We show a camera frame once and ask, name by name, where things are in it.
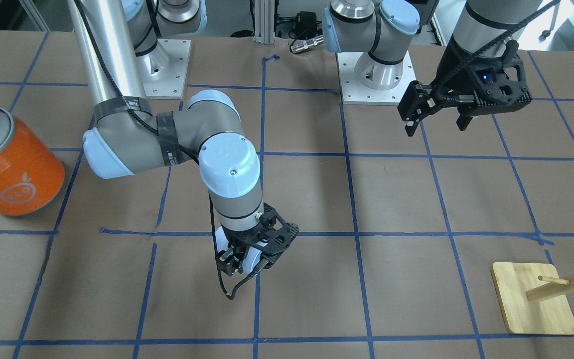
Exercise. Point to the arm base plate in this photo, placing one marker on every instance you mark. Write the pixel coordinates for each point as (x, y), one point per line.
(164, 69)
(367, 82)

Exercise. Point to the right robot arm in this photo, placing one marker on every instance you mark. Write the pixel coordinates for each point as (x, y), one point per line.
(121, 45)

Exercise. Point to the black power adapter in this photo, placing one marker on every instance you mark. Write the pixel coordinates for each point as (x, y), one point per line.
(305, 24)

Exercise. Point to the aluminium frame post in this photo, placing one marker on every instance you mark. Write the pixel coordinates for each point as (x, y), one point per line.
(264, 21)

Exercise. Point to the light blue cup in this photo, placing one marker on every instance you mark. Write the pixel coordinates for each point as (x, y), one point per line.
(231, 259)

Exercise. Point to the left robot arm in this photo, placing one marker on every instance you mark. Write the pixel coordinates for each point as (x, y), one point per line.
(385, 29)

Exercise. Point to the orange can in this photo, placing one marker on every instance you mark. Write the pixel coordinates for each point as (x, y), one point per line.
(31, 175)

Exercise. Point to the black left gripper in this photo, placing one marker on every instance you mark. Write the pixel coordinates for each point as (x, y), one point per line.
(450, 65)

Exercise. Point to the wooden cup stand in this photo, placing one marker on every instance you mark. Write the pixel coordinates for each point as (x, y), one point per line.
(533, 298)

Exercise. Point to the silver cylinder connector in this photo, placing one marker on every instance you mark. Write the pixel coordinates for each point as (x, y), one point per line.
(306, 45)

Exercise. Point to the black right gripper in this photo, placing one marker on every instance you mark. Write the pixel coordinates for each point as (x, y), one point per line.
(229, 261)

